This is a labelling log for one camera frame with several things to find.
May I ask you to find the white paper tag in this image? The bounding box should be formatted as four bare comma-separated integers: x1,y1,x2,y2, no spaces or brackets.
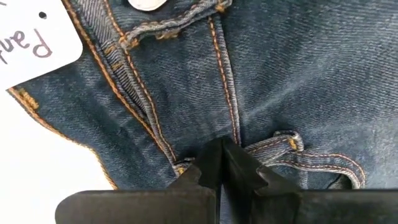
0,0,84,91

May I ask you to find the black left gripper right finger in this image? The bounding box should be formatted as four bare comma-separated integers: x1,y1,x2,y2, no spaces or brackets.
223,139,302,224

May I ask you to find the silver metal button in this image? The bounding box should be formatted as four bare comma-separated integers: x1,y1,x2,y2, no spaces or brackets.
126,0,169,12

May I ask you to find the black garment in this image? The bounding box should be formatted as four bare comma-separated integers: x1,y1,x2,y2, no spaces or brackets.
6,0,398,224

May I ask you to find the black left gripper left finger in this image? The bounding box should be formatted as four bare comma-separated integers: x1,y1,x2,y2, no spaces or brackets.
169,138,224,224

